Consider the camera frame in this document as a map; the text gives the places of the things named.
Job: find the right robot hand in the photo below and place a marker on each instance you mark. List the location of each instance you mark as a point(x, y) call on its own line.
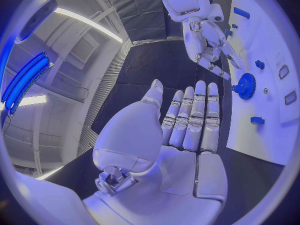
point(199, 41)

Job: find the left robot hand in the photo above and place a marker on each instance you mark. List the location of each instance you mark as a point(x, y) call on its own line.
point(150, 191)

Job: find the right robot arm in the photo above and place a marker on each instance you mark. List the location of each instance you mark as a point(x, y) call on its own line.
point(185, 1)

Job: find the white task board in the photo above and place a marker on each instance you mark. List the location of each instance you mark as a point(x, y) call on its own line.
point(260, 78)

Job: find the small blue plug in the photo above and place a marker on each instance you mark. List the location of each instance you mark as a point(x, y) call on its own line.
point(234, 26)

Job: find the long blue block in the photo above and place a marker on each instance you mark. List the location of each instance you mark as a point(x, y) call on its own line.
point(241, 12)

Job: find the blue gear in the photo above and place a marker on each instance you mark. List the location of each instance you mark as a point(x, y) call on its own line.
point(246, 86)

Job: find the blue knob peg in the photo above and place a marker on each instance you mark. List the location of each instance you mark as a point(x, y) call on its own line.
point(260, 64)

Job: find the glowing light bar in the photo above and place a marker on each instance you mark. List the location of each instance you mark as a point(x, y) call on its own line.
point(25, 80)

